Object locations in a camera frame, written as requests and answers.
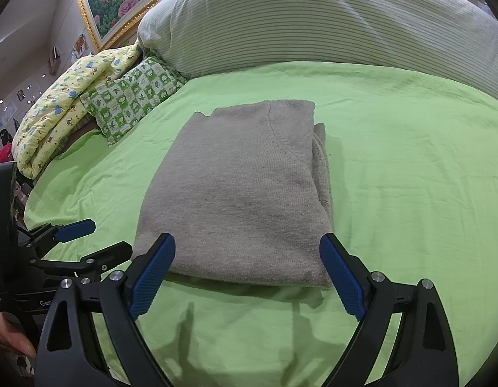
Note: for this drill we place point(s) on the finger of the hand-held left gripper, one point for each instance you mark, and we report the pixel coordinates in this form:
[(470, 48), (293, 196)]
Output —
[(107, 258), (77, 229)]

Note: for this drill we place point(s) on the red cloth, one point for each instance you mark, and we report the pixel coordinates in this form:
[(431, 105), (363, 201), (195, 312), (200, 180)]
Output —
[(2, 155)]

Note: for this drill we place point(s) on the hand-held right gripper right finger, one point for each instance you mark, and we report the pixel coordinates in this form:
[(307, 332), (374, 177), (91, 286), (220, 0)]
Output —
[(341, 274)]

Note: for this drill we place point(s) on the green checked pillow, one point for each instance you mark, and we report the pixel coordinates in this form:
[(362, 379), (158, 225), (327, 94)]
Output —
[(128, 96)]

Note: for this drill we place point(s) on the grey sweater with brown cuffs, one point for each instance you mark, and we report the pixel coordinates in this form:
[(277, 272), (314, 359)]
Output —
[(236, 193)]

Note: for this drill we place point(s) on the light green bed sheet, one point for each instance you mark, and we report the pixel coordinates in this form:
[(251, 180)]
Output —
[(410, 177)]

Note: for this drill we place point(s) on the striped grey pillow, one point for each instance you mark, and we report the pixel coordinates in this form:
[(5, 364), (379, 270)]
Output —
[(313, 24)]

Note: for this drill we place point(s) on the person's left hand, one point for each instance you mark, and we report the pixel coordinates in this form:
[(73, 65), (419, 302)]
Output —
[(11, 336)]

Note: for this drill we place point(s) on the yellow printed quilt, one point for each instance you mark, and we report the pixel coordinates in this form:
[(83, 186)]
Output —
[(59, 105)]

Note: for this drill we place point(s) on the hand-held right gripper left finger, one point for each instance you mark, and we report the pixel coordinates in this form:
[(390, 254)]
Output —
[(152, 274)]

